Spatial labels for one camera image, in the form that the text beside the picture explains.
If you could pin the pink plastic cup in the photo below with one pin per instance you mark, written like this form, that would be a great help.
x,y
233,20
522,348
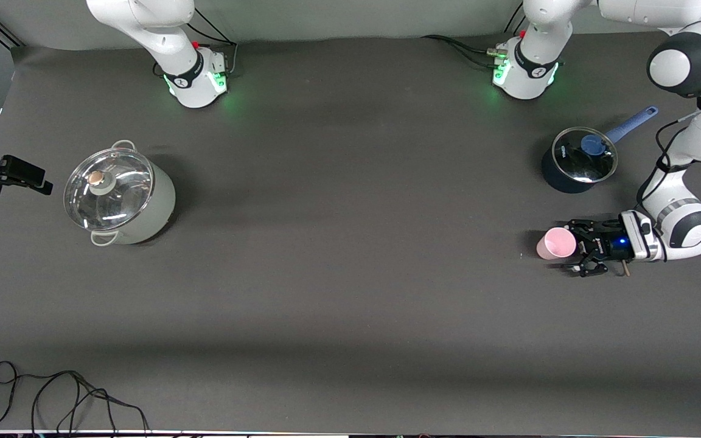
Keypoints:
x,y
556,244

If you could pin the dark blue saucepan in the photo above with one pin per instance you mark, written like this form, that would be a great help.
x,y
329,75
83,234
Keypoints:
x,y
554,179

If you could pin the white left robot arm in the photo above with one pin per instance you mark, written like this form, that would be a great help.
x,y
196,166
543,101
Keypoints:
x,y
533,67

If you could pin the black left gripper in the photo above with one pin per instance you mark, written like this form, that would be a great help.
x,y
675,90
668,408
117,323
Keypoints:
x,y
607,244

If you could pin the glass lid with blue knob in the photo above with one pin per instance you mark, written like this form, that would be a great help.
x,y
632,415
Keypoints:
x,y
582,161

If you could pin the dark grey table mat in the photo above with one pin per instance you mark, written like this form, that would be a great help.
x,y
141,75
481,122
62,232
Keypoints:
x,y
350,316

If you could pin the large glass pot lid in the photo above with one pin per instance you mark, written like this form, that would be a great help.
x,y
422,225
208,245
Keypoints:
x,y
110,191

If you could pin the grey-green cooking pot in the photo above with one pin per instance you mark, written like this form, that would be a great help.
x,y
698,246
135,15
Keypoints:
x,y
156,207

